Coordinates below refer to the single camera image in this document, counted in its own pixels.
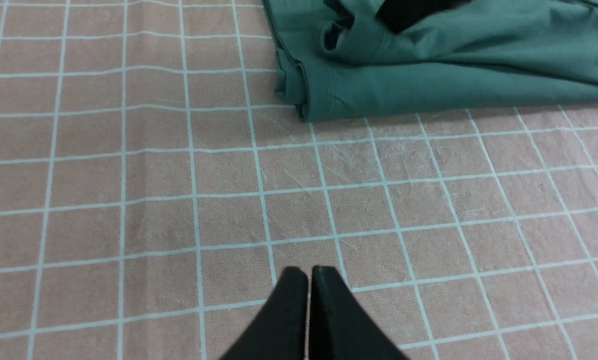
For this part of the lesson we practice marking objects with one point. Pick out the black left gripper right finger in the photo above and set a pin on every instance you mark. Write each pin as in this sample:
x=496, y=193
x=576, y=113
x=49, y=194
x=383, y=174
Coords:
x=339, y=327

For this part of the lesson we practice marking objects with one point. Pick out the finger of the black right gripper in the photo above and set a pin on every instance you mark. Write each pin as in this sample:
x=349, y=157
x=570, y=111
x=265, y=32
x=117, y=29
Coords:
x=398, y=16

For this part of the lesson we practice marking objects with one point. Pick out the pink grid tablecloth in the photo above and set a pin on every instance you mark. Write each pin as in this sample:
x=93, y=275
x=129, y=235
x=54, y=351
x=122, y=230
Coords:
x=152, y=189

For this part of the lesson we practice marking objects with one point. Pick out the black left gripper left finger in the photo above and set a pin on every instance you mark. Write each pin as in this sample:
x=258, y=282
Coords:
x=278, y=330

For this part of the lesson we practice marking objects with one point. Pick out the green long-sleeve top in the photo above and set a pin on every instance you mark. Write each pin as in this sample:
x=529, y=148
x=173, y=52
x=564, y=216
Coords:
x=335, y=61

